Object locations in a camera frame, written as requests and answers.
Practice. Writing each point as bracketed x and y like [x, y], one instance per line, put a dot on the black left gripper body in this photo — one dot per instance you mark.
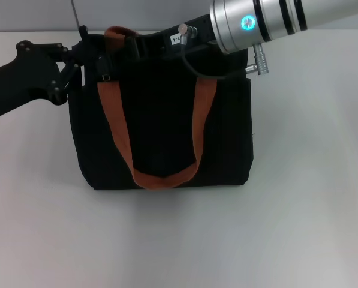
[22, 78]

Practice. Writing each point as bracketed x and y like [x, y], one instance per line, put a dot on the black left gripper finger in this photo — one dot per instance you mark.
[75, 51]
[72, 79]

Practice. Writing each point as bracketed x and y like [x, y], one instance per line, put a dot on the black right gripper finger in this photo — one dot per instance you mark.
[136, 45]
[105, 66]

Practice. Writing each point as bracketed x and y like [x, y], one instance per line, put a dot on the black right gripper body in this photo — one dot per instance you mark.
[178, 39]

